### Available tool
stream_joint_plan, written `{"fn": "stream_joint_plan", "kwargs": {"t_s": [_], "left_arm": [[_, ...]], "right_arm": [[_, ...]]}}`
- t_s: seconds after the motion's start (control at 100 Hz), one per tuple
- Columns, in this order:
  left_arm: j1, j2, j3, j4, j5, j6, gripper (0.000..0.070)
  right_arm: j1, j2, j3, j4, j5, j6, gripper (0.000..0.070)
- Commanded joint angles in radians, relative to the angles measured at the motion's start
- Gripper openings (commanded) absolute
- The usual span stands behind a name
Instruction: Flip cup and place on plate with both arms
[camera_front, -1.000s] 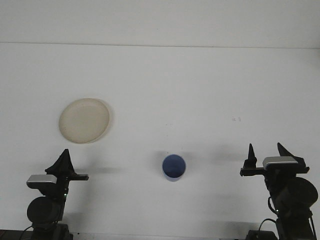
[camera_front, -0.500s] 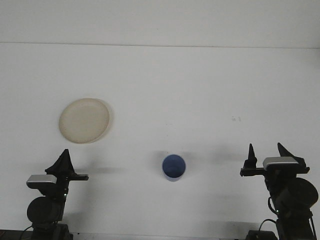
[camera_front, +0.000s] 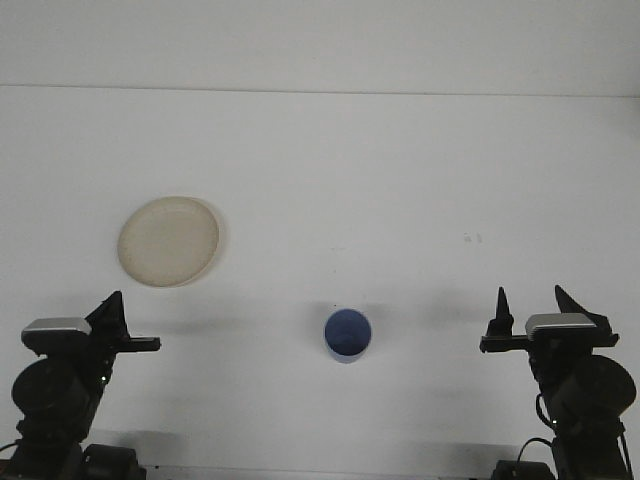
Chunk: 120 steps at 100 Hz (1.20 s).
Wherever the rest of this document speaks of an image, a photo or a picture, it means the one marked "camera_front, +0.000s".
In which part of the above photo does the pale blue cup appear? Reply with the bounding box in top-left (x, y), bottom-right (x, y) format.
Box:
top-left (322, 307), bottom-right (374, 365)

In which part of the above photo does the pale round plate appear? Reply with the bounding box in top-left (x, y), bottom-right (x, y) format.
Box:
top-left (116, 195), bottom-right (225, 290)

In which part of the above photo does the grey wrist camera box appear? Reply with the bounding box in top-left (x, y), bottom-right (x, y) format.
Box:
top-left (523, 312), bottom-right (600, 347)
top-left (21, 316), bottom-right (94, 352)

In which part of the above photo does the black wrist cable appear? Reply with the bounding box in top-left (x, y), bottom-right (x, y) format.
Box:
top-left (534, 392), bottom-right (556, 426)

